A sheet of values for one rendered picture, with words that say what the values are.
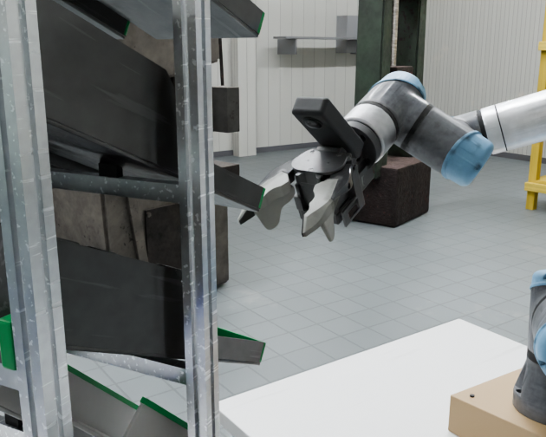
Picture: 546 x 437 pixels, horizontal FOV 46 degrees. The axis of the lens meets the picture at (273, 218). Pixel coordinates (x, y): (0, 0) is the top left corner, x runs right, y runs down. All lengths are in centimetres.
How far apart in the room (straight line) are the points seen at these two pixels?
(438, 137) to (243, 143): 878
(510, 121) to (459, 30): 961
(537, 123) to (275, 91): 916
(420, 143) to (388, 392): 56
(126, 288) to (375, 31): 520
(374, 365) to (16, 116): 114
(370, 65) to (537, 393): 471
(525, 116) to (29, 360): 81
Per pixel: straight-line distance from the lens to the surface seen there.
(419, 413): 126
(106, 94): 48
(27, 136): 37
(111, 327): 51
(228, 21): 58
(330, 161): 81
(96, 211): 361
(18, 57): 37
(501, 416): 113
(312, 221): 72
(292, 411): 124
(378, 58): 561
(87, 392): 70
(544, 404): 112
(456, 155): 92
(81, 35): 46
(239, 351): 64
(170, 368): 58
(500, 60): 1016
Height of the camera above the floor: 149
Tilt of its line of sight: 14 degrees down
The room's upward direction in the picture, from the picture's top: straight up
